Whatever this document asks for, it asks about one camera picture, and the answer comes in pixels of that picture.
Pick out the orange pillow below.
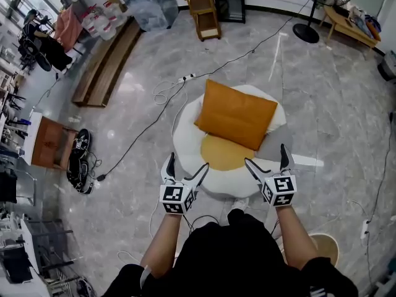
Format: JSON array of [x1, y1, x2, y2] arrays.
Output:
[[194, 78, 279, 152]]

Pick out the black equipment pile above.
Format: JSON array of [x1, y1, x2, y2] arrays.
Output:
[[66, 128, 95, 196]]

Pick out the person's right forearm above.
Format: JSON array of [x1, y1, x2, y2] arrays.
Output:
[[275, 204, 320, 272]]

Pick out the person's white shoe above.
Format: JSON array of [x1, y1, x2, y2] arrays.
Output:
[[231, 197, 250, 212]]

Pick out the low wooden table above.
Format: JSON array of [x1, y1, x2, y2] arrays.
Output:
[[318, 4, 381, 51]]

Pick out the grey waste bin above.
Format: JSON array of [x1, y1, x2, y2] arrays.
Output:
[[377, 50, 396, 82]]

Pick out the white metal rack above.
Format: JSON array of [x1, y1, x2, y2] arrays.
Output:
[[0, 211, 80, 297]]

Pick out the black power cable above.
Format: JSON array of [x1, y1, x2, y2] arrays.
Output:
[[96, 78, 187, 183]]

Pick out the round wooden stool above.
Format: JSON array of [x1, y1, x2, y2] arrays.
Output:
[[308, 233, 340, 267]]

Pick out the person's black clothing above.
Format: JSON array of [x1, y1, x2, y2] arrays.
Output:
[[101, 208, 360, 297]]

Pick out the black standing fan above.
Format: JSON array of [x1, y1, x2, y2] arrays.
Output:
[[291, 0, 355, 45]]

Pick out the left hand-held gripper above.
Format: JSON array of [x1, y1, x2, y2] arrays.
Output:
[[158, 152, 210, 216]]

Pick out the white cable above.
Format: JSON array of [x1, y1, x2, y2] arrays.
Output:
[[152, 79, 189, 130]]

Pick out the clear water jug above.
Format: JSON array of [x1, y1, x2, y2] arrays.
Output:
[[81, 11, 100, 38], [97, 14, 117, 41], [103, 1, 128, 27]]

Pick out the black cabinet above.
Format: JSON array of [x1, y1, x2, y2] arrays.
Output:
[[210, 0, 246, 24]]

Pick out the black fan cable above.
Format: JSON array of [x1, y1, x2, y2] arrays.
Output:
[[191, 0, 312, 79]]

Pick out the clear plastic storage box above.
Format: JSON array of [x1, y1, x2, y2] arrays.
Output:
[[123, 0, 180, 32]]

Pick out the white egg-shaped seat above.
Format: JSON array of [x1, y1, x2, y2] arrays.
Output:
[[172, 84, 287, 199]]

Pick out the wooden side cart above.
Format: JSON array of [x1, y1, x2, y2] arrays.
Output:
[[184, 0, 222, 42]]

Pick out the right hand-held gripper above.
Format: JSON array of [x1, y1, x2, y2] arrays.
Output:
[[244, 143, 298, 208]]

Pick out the person's left forearm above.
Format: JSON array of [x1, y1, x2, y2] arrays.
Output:
[[140, 211, 184, 280]]

